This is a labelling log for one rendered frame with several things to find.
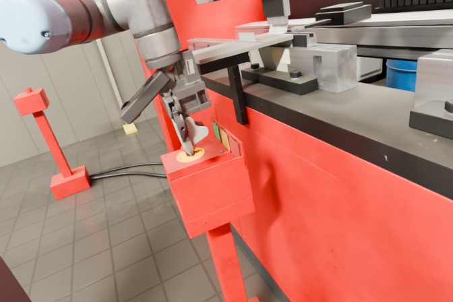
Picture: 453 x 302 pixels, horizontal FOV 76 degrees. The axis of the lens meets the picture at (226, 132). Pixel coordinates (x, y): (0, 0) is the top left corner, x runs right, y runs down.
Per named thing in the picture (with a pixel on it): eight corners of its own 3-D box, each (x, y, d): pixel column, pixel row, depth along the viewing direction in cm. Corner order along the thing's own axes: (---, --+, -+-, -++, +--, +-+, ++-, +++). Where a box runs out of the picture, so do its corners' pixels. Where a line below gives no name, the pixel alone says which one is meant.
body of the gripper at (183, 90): (213, 110, 56) (193, 48, 51) (172, 127, 54) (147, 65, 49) (201, 101, 63) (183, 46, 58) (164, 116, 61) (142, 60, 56)
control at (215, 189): (172, 193, 80) (153, 135, 73) (224, 173, 85) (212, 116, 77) (190, 239, 63) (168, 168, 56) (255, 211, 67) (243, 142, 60)
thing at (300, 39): (263, 44, 89) (263, 34, 87) (272, 42, 90) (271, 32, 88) (307, 47, 71) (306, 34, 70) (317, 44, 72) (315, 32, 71)
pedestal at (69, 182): (58, 188, 237) (9, 92, 204) (89, 176, 246) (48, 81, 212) (56, 200, 220) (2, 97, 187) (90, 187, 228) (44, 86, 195)
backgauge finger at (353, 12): (276, 36, 89) (274, 19, 87) (341, 19, 97) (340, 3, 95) (301, 37, 78) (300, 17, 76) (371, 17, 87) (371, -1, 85)
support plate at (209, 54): (178, 58, 82) (177, 54, 81) (257, 38, 90) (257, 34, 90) (199, 64, 66) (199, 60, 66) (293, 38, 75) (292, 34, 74)
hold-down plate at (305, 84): (241, 78, 94) (240, 69, 93) (255, 74, 96) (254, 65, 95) (300, 96, 69) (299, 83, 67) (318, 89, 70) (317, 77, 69)
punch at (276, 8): (265, 25, 86) (260, -10, 82) (270, 23, 86) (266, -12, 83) (284, 24, 77) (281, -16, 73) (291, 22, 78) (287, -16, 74)
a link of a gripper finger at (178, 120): (192, 142, 56) (176, 101, 52) (185, 145, 56) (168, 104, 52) (186, 135, 60) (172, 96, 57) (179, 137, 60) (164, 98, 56)
